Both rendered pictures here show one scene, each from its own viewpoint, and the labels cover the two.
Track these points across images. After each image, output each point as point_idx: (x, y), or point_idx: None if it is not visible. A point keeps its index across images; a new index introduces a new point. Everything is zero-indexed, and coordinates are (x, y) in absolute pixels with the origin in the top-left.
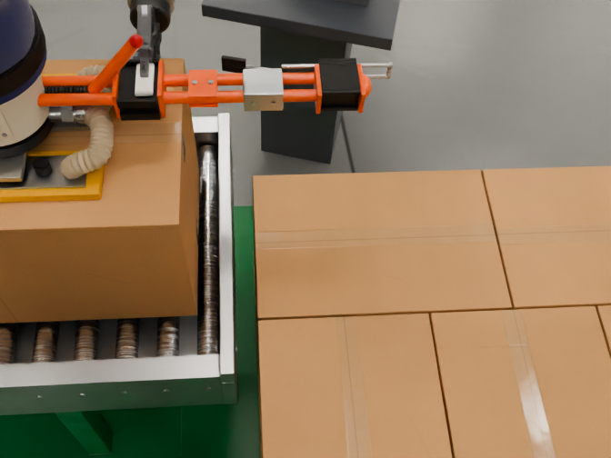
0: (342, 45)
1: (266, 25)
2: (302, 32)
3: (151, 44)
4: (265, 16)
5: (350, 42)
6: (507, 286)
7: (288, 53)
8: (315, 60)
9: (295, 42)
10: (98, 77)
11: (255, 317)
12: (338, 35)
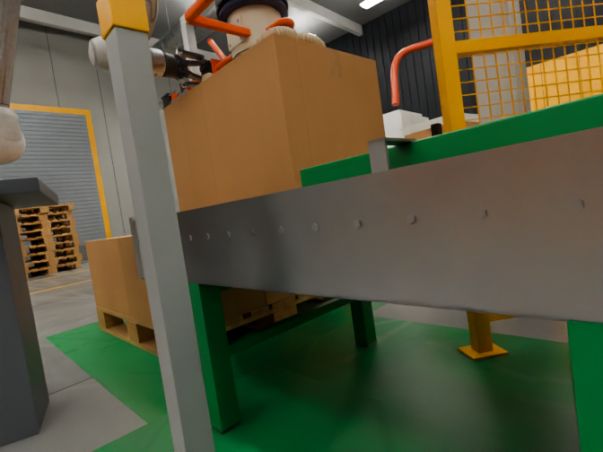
0: (20, 245)
1: (48, 194)
2: (51, 196)
3: (196, 59)
4: (46, 185)
5: (56, 201)
6: None
7: (14, 267)
8: (20, 268)
9: (13, 251)
10: (225, 56)
11: (233, 317)
12: (54, 196)
